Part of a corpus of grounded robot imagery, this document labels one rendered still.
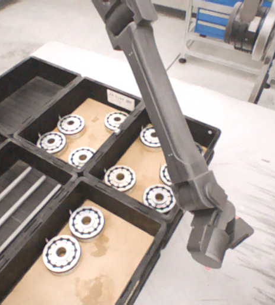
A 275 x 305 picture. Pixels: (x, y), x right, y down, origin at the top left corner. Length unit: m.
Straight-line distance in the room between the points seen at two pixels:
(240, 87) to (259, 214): 1.85
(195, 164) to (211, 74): 2.41
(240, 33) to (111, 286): 0.90
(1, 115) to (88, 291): 0.80
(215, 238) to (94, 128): 0.72
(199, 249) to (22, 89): 1.09
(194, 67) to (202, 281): 2.33
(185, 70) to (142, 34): 2.35
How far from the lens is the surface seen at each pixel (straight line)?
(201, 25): 2.83
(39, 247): 0.87
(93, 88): 1.21
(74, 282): 0.84
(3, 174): 1.08
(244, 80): 2.94
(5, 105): 1.34
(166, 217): 0.79
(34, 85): 1.40
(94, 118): 1.17
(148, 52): 0.57
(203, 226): 0.55
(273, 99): 2.81
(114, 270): 0.84
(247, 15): 1.11
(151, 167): 1.00
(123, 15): 0.60
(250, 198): 1.16
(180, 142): 0.53
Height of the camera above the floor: 1.63
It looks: 51 degrees down
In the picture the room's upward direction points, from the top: 1 degrees counter-clockwise
